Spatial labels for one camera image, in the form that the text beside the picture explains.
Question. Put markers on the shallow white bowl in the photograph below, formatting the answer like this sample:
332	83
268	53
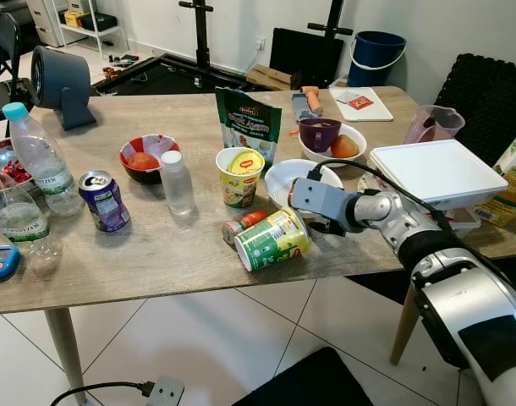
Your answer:
279	179

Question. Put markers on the small red can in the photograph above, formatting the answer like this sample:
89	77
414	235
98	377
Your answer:
241	224

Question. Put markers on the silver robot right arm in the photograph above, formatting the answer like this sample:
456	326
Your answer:
469	313

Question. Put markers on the green instant noodle cup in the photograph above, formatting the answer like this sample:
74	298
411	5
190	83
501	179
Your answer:
271	241

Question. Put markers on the deep white bowl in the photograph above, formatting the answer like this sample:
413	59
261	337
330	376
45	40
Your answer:
321	161

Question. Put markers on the orange fruit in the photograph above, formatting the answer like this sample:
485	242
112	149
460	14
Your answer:
344	146

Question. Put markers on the purple cup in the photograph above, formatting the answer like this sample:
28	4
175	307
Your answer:
319	135

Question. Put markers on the yellow instant noodle cup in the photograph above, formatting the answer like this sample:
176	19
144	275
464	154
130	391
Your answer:
239	182

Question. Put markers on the white cutting board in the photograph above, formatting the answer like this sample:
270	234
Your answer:
343	114

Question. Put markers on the white square lidded container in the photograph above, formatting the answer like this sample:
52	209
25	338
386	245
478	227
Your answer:
436	169

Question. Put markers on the small red packet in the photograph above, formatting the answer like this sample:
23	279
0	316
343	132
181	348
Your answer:
359	102

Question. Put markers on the clear plastic food container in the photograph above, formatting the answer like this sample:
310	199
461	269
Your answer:
461	222

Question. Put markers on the green snack bag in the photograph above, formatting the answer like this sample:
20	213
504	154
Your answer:
245	127

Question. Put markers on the pink measuring jug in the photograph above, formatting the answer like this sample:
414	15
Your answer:
431	125

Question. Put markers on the dark floor mat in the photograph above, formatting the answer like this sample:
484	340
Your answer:
317	381

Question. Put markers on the small clear white-capped bottle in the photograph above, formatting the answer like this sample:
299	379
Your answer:
177	186

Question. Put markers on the tan cardboard box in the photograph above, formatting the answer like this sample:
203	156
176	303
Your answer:
271	78

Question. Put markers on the black flat panel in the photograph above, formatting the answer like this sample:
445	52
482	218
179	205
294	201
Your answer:
304	55

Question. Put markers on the blue bucket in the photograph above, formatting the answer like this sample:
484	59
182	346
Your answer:
378	59

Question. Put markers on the green yellow juice carton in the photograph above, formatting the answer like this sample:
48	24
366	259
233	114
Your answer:
507	199

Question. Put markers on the red tomato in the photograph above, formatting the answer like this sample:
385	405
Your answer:
142	161

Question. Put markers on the black quilted chair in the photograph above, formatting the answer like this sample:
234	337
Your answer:
486	101

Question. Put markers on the black metal stand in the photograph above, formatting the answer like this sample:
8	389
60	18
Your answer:
332	25
199	34

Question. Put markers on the purple drink can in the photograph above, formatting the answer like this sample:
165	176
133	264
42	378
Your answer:
106	203

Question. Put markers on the wooden dining table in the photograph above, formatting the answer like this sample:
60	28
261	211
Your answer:
65	347

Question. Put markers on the teal-capped water bottle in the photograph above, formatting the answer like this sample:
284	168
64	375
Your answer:
42	161

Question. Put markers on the grey desk fan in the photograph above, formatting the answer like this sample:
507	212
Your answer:
59	80

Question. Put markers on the clear labelled water bottle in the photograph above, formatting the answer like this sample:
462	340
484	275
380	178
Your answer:
17	224

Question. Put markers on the glass bowl of red sweets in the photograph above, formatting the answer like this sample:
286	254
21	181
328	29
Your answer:
13	169

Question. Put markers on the white shelf unit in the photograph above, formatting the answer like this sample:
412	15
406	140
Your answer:
80	21

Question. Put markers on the blue handheld device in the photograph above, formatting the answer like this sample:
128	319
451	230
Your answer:
0	262

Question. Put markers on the black slim chair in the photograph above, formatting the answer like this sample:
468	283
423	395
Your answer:
4	85

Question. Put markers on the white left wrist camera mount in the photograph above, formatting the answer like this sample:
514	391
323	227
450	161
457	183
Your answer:
163	393

